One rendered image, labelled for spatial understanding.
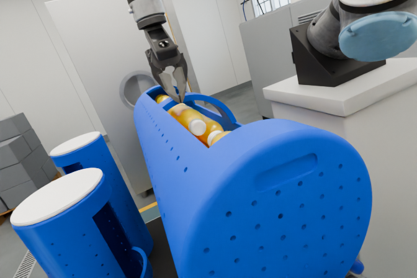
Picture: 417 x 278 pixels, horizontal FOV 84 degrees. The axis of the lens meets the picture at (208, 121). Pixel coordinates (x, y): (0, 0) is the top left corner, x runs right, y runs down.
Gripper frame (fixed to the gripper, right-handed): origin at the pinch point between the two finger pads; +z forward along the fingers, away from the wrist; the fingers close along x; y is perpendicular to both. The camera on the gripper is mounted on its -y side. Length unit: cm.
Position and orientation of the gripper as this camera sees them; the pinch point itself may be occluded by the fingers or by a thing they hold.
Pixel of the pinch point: (180, 98)
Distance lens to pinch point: 60.6
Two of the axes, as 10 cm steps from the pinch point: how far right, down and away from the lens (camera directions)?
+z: 2.9, 9.1, 3.1
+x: -8.9, 3.7, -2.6
